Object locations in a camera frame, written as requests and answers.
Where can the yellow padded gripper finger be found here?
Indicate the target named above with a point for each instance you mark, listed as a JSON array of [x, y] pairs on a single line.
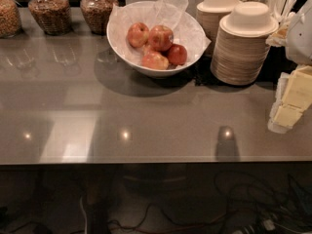
[[297, 97]]

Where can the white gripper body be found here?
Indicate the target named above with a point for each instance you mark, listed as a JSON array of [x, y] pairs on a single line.
[[300, 38]]

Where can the red apple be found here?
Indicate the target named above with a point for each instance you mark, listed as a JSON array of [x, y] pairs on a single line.
[[177, 54], [138, 34], [161, 38], [155, 60]]

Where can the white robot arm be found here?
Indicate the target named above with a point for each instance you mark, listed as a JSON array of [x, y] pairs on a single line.
[[299, 37]]

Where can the paper bowl on front stack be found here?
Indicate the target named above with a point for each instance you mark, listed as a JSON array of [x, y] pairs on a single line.
[[251, 17]]

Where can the red apple front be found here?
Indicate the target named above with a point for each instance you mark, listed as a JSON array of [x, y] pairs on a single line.
[[155, 60]]

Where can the white paper bowl liner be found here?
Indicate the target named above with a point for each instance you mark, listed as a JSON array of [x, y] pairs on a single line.
[[182, 23]]

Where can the white ceramic bowl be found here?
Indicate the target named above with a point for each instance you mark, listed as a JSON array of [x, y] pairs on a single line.
[[120, 47]]

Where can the front stack of paper plates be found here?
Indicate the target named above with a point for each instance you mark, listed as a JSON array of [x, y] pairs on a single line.
[[239, 55]]

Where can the stack of paper plates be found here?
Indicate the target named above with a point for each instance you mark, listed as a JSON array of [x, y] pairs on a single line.
[[239, 55], [209, 19]]

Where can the white plastic cutlery bunch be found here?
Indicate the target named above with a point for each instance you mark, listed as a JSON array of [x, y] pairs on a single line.
[[282, 12]]

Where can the rear stack of paper plates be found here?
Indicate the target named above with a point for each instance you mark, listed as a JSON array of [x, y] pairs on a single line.
[[209, 19]]

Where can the right glass cereal jar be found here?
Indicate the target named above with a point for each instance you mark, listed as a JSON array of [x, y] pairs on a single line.
[[96, 14]]

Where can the glass cereal jar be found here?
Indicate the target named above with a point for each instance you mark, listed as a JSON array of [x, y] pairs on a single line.
[[96, 14], [52, 16], [10, 22]]

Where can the middle glass cereal jar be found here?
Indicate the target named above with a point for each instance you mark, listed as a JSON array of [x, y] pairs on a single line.
[[52, 16]]

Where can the left glass cereal jar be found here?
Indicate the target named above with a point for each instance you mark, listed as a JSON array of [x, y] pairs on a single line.
[[10, 22]]

